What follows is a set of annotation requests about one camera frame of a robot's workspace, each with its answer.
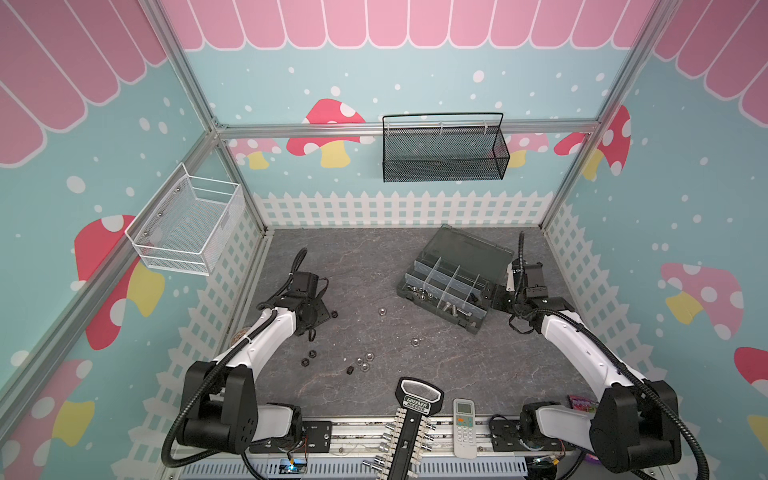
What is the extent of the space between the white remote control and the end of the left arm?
0.44 m

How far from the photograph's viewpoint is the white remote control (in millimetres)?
736

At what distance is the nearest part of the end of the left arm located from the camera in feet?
2.08
